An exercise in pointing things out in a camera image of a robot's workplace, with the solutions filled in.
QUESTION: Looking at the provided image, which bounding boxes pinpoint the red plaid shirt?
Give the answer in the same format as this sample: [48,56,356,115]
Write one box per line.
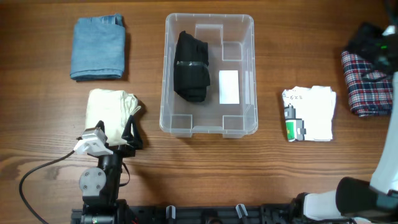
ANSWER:
[340,22,394,118]

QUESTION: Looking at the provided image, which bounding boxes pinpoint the black garment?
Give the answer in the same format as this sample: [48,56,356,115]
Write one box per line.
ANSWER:
[174,31,210,103]

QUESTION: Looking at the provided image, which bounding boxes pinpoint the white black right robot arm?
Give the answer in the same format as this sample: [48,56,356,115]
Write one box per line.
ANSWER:
[267,31,397,223]

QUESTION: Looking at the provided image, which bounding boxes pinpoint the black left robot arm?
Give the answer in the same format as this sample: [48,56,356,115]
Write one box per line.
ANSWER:
[71,115,143,224]

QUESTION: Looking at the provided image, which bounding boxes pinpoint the clear plastic storage container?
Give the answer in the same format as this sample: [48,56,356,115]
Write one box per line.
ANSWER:
[159,12,259,139]

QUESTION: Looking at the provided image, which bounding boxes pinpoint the white label in container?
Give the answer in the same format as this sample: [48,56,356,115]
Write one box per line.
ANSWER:
[219,70,240,105]

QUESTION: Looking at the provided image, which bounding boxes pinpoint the folded cream white garment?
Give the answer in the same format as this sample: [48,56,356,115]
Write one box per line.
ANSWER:
[85,88,141,146]

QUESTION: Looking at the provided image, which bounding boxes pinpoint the folded blue denim jeans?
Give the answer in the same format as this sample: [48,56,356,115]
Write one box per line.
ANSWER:
[70,14,126,81]

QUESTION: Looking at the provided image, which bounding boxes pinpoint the folded white printed t-shirt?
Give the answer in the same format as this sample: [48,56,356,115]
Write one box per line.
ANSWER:
[282,86,336,142]

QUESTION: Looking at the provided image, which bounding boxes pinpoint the black left camera cable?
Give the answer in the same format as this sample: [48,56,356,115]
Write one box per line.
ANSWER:
[19,150,76,224]

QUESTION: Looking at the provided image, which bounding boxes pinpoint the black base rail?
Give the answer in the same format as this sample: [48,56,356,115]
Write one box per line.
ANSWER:
[71,204,311,224]

